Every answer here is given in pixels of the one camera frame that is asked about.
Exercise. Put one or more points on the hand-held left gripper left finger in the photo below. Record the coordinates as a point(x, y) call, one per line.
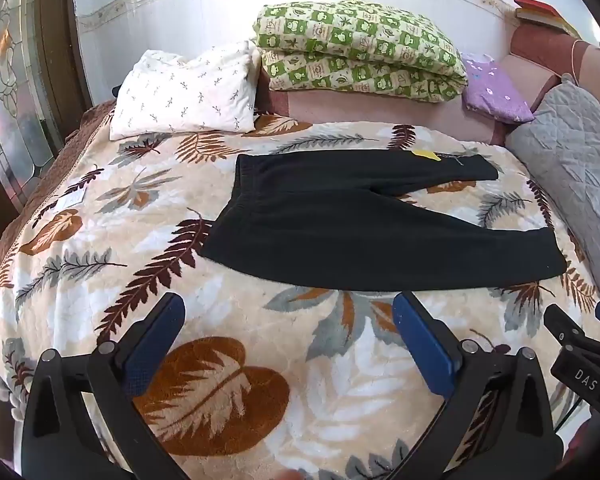
point(155, 332)

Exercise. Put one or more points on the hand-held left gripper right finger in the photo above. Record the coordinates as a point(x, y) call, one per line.
point(422, 345)

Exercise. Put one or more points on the black pants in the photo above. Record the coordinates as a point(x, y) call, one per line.
point(360, 220)

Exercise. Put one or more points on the leaf print blanket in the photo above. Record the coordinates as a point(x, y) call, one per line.
point(260, 360)

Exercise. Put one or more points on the white blanket label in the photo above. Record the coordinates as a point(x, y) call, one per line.
point(69, 201)

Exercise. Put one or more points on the grey quilted blanket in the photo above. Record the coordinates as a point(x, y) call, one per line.
point(575, 160)

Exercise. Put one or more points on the brown bedspread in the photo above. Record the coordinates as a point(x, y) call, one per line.
point(55, 160)

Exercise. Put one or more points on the white sprig print pillow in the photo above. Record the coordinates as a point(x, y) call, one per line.
point(185, 95)

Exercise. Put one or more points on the pink and maroon headboard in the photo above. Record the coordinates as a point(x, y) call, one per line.
point(370, 110)

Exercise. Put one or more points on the purple flowered pillow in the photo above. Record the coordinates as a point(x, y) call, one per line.
point(495, 87)

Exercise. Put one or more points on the stained glass door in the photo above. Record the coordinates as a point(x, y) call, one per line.
point(15, 85)

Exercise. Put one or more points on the green checked quilt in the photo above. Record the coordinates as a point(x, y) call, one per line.
point(355, 45)

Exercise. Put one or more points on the stack of books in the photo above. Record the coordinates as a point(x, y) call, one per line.
point(540, 12)

